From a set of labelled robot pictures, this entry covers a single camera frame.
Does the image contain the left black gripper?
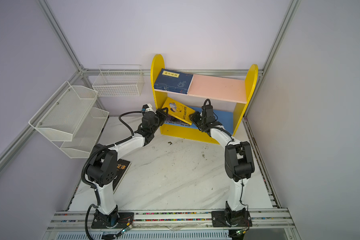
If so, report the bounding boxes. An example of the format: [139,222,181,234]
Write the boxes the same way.
[151,107,168,134]

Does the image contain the dark blue yellow-edged book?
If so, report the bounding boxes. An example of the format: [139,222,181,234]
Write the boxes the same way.
[165,115,191,127]

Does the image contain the yellow children's book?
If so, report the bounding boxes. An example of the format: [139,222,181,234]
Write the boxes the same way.
[163,98,196,125]

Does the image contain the navy blue book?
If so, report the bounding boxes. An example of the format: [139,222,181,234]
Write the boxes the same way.
[154,69,194,95]

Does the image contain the black antler cover book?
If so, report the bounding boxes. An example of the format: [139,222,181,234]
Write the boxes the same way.
[112,159,131,193]

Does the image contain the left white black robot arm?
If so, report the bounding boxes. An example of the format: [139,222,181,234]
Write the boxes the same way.
[81,104,169,228]

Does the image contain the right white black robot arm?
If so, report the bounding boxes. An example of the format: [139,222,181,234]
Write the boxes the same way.
[190,99,255,227]

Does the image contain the yellow pink blue bookshelf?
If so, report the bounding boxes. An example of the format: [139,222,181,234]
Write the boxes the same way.
[151,54,259,144]

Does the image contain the white mesh tiered rack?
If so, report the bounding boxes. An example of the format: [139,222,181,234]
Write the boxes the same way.
[29,82,109,159]

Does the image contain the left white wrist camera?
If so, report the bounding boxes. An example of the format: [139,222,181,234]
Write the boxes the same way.
[142,104,154,113]

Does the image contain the white wire basket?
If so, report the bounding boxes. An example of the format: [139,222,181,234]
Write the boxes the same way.
[92,65,145,97]

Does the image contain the left black corrugated cable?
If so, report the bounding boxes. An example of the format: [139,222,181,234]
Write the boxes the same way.
[80,110,145,240]

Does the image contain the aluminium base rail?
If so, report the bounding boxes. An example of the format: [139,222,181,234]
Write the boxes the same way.
[43,209,301,240]

